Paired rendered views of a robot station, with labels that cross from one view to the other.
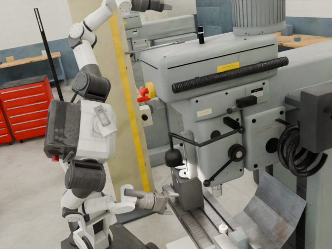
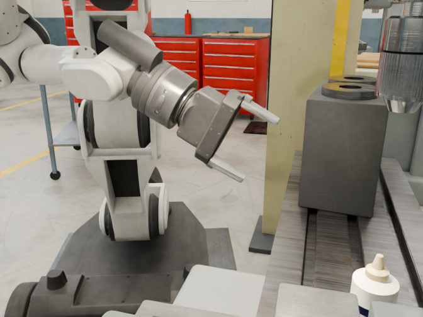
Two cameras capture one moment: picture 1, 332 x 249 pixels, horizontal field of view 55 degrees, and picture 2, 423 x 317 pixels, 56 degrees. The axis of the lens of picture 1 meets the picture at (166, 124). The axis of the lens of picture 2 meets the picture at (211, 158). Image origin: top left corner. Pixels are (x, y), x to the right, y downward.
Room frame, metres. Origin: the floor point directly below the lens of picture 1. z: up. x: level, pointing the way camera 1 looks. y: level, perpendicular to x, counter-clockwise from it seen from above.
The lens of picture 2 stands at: (0.85, -0.22, 1.27)
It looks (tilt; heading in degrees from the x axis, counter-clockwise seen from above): 20 degrees down; 32
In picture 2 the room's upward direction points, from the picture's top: straight up
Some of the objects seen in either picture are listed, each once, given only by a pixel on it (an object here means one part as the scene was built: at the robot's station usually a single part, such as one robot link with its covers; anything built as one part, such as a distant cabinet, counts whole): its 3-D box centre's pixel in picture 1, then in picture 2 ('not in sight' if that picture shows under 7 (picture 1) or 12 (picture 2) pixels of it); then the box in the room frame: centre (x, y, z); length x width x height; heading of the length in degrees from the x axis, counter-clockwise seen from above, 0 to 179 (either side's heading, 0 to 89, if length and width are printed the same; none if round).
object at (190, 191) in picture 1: (186, 183); (345, 137); (1.56, -0.06, 1.06); 0.22 x 0.12 x 0.20; 10
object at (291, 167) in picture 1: (296, 146); not in sight; (1.11, -0.50, 1.45); 0.18 x 0.16 x 0.21; 107
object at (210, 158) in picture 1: (213, 142); not in sight; (1.22, -0.19, 1.47); 0.21 x 0.19 x 0.32; 17
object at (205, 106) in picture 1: (217, 93); not in sight; (1.23, -0.22, 1.68); 0.34 x 0.24 x 0.10; 107
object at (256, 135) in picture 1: (251, 130); not in sight; (1.28, -0.37, 1.47); 0.24 x 0.19 x 0.26; 17
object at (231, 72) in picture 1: (232, 73); not in sight; (1.09, -0.26, 1.79); 0.45 x 0.04 x 0.04; 107
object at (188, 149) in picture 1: (189, 154); not in sight; (1.19, -0.08, 1.45); 0.04 x 0.04 x 0.21; 17
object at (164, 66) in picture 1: (207, 62); not in sight; (1.23, -0.20, 1.81); 0.47 x 0.26 x 0.16; 107
